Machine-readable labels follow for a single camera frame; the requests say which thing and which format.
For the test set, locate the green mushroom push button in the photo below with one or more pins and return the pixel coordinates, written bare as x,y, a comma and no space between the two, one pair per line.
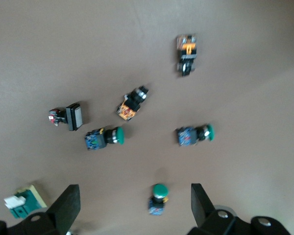
159,200
193,135
103,138

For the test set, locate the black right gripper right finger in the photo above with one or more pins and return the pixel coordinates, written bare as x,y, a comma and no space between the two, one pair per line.
203,215

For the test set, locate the black orange selector switch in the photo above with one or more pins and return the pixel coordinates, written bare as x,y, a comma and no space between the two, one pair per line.
131,105
187,55

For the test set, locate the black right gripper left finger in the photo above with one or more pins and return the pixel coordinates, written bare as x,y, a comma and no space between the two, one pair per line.
63,210

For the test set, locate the green load switch white lever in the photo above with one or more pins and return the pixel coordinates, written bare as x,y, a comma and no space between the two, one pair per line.
27,203

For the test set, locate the brown paper table cover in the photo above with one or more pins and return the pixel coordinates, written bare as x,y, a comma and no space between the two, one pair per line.
147,49

